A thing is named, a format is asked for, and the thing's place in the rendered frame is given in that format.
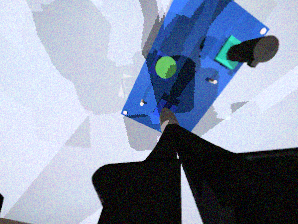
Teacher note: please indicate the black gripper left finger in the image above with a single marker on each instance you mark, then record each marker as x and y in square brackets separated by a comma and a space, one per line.
[158, 175]

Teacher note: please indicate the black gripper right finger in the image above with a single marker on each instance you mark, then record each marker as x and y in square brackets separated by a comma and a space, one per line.
[213, 173]

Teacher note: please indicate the blue circuit board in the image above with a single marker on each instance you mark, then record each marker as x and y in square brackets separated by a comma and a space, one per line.
[198, 49]

